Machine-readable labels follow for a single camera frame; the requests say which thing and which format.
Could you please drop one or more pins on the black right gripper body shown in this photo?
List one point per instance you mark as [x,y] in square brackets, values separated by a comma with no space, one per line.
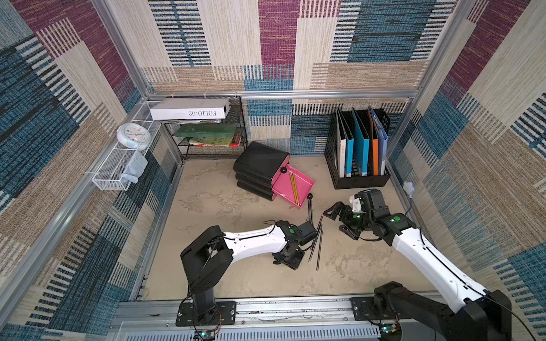
[347,217]

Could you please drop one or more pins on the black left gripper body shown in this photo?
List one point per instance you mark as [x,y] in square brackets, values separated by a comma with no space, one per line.
[293,261]

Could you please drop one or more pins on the dark blue pencil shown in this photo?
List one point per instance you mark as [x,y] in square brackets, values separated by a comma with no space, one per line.
[319,247]
[316,239]

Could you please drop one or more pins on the yellow pencil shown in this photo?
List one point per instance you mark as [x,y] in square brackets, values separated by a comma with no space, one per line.
[292,187]
[295,187]

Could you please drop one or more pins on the pink drawer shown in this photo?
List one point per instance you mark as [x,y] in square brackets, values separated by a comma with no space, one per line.
[293,186]
[279,171]

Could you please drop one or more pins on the black pink drawer unit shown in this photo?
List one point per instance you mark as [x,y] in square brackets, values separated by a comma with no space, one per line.
[255,168]

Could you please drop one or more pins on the pink top drawer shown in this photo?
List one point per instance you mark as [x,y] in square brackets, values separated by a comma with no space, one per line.
[279,171]

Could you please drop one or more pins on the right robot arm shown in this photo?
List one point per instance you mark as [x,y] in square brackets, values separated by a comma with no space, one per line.
[469,311]

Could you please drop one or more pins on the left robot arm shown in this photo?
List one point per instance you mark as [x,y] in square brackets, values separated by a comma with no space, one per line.
[209,256]

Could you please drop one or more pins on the black plastic file organizer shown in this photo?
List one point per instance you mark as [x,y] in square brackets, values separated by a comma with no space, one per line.
[335,155]

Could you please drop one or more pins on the light blue binder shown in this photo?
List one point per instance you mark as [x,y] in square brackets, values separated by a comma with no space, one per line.
[349,144]
[362,140]

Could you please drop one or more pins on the orange binder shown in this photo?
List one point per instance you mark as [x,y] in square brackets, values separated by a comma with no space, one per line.
[374,153]

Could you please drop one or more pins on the dark blue binder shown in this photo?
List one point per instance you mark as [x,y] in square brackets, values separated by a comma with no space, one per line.
[382,125]

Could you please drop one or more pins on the black mesh shelf rack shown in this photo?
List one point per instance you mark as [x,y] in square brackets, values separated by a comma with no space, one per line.
[211,139]

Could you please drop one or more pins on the green book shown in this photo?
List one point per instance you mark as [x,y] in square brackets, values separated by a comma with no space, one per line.
[206,130]

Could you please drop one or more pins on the light blue cloth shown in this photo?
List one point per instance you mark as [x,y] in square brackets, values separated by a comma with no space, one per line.
[134,169]

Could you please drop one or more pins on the white folio box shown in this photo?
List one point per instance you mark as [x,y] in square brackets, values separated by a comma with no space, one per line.
[186,108]

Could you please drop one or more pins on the white round clock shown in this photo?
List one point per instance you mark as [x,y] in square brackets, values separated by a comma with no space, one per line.
[134,136]

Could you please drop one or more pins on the blue white cable connector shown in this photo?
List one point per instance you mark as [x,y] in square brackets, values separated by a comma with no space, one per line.
[409,188]

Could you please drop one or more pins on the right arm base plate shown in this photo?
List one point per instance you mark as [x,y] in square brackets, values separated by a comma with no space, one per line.
[364,309]

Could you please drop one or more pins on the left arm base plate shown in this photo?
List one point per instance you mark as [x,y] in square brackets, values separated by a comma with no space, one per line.
[224,313]

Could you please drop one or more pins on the white wire basket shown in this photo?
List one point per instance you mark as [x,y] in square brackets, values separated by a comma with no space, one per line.
[107,175]

